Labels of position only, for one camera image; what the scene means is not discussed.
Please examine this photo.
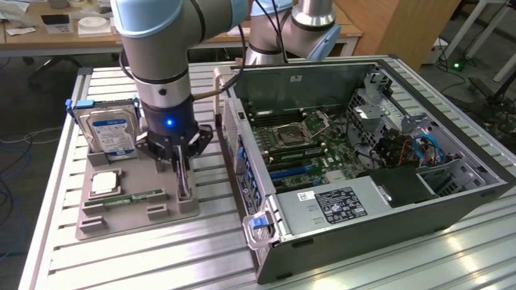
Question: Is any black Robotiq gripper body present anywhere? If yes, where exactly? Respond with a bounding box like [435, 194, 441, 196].
[143, 101, 201, 160]

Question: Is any graphics card with fan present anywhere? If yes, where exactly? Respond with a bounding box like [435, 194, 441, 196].
[176, 156, 196, 202]

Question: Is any hard disk in blue caddy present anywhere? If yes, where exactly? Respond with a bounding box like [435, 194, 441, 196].
[64, 95, 148, 161]

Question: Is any silver CPU chip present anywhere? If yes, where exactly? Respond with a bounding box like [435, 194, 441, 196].
[89, 172, 123, 196]

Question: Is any green RAM stick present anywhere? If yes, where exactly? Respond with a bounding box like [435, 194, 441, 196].
[88, 188, 167, 207]

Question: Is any CPU socket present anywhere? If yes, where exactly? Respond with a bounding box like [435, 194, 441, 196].
[273, 123, 312, 149]

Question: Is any RAM stick in slot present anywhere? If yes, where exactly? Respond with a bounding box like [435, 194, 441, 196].
[267, 147, 327, 161]

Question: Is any blue expansion slot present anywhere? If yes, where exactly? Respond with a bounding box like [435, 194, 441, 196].
[268, 167, 311, 180]

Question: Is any grey parts rack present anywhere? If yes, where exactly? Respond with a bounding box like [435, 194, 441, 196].
[75, 144, 201, 241]

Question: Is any metal socket cover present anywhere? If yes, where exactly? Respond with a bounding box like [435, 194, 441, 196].
[300, 109, 336, 140]

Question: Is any green motherboard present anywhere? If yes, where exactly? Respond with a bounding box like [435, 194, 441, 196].
[244, 102, 367, 195]

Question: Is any black office chair base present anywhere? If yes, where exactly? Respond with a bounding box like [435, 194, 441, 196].
[23, 55, 83, 89]

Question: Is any grey power supply unit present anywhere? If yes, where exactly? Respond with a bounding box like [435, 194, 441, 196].
[275, 176, 395, 236]

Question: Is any white box with round insert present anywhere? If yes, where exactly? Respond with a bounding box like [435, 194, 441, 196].
[76, 16, 113, 39]

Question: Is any metal disk bay cage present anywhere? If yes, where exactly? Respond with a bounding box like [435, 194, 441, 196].
[345, 72, 409, 143]

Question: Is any white box with black top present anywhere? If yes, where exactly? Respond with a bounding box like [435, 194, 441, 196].
[40, 14, 76, 35]

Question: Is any wooden desk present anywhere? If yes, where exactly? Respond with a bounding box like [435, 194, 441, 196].
[0, 0, 364, 66]

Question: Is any open black PC case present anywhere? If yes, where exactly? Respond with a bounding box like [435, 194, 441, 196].
[212, 57, 509, 285]

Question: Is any clear plastic bag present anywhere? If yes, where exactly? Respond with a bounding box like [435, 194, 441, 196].
[0, 0, 32, 22]

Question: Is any wooden cabinet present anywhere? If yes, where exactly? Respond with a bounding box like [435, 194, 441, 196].
[333, 0, 463, 69]

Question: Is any black floor stand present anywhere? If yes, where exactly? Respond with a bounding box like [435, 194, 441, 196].
[467, 77, 516, 137]

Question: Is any white floor cable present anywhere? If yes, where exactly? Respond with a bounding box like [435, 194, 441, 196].
[0, 126, 63, 144]

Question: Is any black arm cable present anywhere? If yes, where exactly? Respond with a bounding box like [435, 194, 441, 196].
[117, 0, 291, 100]

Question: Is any red wire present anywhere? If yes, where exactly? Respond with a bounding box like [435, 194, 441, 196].
[399, 137, 428, 166]

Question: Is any blue floor cable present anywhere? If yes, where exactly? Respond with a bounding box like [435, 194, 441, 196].
[0, 141, 32, 261]

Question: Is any blue wire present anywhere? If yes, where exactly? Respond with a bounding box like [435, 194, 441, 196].
[412, 132, 445, 166]

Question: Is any white table frame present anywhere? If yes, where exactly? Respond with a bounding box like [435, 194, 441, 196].
[441, 0, 516, 83]

